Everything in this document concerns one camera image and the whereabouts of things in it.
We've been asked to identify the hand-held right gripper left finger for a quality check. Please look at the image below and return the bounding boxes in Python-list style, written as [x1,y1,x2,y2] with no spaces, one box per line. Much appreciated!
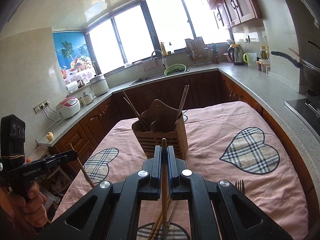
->
[35,145,162,240]

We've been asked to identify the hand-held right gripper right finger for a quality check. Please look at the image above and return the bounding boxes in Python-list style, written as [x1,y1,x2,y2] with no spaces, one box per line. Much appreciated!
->
[167,145,293,240]

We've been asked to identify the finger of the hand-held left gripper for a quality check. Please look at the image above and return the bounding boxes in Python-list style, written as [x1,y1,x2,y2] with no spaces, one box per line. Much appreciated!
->
[49,150,78,167]

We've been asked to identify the brown wooden chopstick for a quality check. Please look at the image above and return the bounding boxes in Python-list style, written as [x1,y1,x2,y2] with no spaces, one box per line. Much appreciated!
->
[122,91,148,130]
[178,85,190,122]
[161,138,168,230]
[124,96,151,132]
[176,85,187,121]
[69,144,95,188]

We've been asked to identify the wooden utensil holder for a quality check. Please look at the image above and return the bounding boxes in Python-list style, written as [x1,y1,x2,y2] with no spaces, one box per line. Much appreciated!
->
[132,99,188,160]

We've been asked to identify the row of wooden chopsticks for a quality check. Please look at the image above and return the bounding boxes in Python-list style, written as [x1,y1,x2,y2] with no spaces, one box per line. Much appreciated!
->
[147,197,173,240]

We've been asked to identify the person's left hand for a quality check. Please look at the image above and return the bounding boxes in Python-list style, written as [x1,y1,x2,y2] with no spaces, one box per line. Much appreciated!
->
[8,181,48,228]

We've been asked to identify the white plastic storage shelf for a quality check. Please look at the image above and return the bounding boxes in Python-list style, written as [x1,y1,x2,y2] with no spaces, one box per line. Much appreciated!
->
[25,145,68,198]

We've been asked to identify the pink and white rice cooker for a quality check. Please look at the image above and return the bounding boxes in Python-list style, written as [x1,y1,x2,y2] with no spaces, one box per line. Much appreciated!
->
[55,97,81,120]

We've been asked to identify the wooden lower cabinets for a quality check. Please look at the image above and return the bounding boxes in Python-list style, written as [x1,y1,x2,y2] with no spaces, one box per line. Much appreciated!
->
[49,70,263,165]

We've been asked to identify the wooden cabinets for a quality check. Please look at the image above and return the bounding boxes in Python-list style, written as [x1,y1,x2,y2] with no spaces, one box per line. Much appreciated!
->
[189,0,263,29]
[49,70,263,165]

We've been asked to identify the pink heart printed tablecloth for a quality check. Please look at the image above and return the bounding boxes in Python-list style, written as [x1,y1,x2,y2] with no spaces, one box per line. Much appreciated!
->
[51,101,309,240]

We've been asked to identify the small white pot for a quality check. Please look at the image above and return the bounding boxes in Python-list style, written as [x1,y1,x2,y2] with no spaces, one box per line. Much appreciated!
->
[79,92,94,105]

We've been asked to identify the tall white rice cooker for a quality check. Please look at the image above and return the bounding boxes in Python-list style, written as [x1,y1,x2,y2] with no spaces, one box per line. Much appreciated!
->
[90,74,110,97]

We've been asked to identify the kitchen sink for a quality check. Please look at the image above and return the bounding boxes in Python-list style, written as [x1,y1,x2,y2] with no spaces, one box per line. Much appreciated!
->
[130,67,190,87]

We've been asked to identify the green colander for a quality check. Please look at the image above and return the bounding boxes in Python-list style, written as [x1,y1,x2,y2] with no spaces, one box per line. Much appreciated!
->
[164,64,187,76]

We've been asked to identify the chrome kitchen faucet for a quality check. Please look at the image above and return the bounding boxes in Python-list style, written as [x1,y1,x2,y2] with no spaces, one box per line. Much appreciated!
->
[151,50,168,69]

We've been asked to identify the dish drying rack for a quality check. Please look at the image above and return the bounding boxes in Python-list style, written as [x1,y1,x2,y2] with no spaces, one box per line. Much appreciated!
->
[185,37,210,65]

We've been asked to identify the grey kitchen countertop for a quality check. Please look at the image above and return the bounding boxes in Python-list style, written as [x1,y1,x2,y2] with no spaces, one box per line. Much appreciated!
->
[36,61,320,170]

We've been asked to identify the steel electric kettle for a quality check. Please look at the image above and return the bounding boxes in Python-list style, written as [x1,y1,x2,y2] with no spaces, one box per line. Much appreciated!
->
[227,44,247,66]

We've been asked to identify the spice jar set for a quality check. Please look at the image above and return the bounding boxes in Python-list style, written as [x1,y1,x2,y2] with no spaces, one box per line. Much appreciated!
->
[256,59,270,73]

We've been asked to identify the large kitchen window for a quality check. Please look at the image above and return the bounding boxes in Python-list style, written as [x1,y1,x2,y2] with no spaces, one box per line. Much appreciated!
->
[85,0,233,74]

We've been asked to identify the gas stove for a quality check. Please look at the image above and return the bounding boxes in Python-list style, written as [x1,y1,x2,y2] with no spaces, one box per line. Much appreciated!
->
[285,90,320,140]

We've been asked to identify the black wok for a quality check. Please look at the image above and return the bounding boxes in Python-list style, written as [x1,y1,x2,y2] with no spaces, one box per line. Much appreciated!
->
[271,40,320,87]

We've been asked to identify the wooden upper cabinets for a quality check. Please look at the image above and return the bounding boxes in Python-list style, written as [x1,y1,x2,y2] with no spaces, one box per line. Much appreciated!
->
[189,0,263,29]

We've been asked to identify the black power cable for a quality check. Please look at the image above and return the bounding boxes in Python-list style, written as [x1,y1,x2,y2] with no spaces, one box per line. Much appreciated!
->
[44,106,63,122]

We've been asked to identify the white wall socket strip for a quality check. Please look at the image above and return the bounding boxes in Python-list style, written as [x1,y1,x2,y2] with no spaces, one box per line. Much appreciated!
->
[34,99,50,113]

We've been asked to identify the tropical fruit wall poster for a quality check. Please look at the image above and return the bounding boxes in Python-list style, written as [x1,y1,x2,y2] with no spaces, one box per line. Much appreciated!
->
[52,31,98,85]

